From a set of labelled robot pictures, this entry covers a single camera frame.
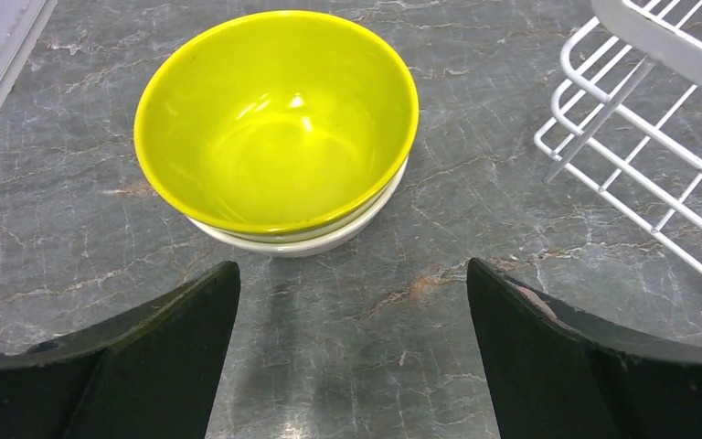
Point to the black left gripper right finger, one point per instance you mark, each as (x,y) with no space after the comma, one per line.
(557,371)

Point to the yellow bowl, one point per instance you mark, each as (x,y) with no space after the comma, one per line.
(276,122)

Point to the white wire dish rack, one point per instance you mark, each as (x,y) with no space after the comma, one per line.
(627,119)

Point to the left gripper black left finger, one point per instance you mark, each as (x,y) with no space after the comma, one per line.
(150,372)

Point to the plain white bowl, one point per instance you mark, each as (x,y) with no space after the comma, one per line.
(311,242)

